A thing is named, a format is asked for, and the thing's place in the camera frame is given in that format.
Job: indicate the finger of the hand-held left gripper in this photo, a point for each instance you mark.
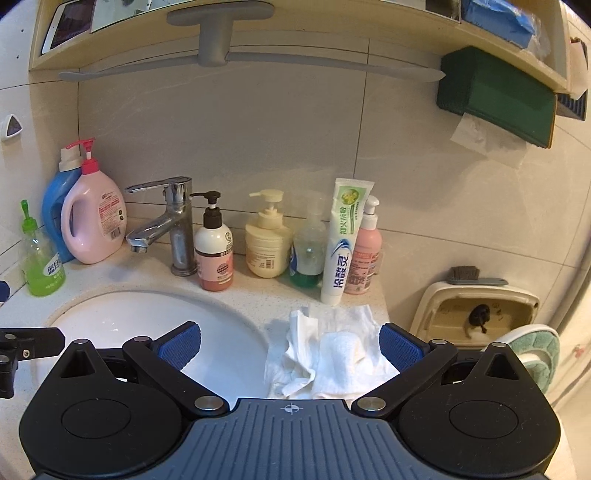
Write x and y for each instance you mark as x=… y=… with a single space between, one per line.
x=32 y=341

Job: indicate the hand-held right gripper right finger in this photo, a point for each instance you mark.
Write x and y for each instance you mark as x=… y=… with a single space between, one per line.
x=400 y=350

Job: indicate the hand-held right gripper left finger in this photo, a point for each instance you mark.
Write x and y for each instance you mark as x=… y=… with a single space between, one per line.
x=181 y=345

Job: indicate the white sink basin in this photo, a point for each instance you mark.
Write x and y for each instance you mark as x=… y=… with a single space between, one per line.
x=221 y=332

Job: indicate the cream toilet tank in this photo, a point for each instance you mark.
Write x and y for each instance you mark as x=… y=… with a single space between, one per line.
x=429 y=314

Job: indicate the black flush valve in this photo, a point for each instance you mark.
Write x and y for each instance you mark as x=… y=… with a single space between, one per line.
x=478 y=316

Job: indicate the black pump white bottle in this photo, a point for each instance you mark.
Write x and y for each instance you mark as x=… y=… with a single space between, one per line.
x=214 y=258

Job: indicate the pink lotion pump bottle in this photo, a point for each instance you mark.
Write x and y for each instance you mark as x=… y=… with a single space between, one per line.
x=367 y=258

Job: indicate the grey brush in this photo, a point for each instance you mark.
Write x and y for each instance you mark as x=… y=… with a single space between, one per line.
x=466 y=275

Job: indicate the white crumpled tissue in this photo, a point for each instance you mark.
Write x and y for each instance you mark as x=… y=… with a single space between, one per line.
x=295 y=364

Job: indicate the white green toothpaste tube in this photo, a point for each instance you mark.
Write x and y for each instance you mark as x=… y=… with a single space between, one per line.
x=339 y=258

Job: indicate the chrome faucet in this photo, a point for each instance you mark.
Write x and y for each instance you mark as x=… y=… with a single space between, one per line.
x=182 y=230

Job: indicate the cream pump bottle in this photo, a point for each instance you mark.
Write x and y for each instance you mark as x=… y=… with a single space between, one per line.
x=268 y=249

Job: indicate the clear pump bottle green liquid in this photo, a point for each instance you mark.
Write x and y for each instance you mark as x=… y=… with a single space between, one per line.
x=307 y=249

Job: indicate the pink detergent bottle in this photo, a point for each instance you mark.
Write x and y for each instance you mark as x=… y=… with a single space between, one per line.
x=92 y=217

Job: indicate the green toilet seat cover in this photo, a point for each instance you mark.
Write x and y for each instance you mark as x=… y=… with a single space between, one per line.
x=540 y=350

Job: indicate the blue detergent bottle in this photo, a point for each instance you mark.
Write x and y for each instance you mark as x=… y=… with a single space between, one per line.
x=53 y=203

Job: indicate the white hanging tissue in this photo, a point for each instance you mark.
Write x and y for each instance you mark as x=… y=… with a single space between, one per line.
x=475 y=134

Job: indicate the green tissue box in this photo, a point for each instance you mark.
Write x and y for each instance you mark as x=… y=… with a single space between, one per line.
x=498 y=92

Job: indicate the black slatted holder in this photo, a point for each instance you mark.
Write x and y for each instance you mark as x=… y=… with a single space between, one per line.
x=572 y=105

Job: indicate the white tablet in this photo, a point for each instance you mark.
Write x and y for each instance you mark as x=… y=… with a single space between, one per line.
x=69 y=23

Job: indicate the blue package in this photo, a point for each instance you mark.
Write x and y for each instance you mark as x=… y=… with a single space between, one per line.
x=494 y=18

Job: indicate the white triangular wall hook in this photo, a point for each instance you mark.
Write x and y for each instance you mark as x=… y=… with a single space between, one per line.
x=11 y=127

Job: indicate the cream wall shelf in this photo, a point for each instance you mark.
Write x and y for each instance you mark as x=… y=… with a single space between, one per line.
x=369 y=23

